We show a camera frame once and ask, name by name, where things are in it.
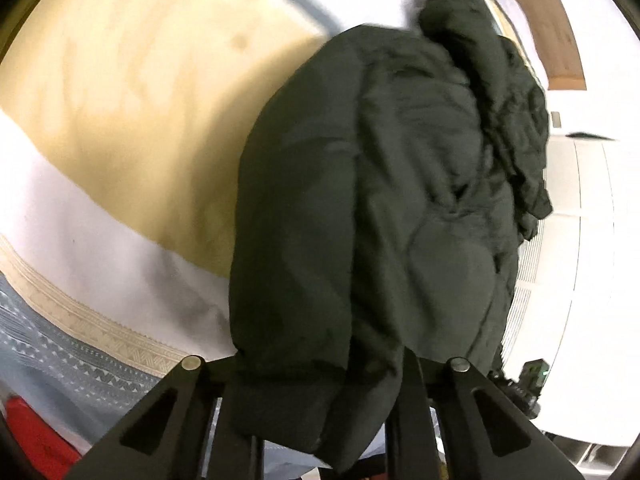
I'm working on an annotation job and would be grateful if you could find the striped duvet cover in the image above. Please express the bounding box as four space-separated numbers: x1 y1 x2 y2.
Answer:
0 0 551 476

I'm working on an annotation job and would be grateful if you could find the red object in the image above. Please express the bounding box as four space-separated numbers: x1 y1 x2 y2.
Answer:
4 396 81 479

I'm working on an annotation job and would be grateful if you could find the wooden headboard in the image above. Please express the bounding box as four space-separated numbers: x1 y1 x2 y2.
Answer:
516 0 587 91

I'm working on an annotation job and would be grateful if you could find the black puffer jacket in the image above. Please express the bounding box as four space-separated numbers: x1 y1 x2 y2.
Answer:
229 0 552 470

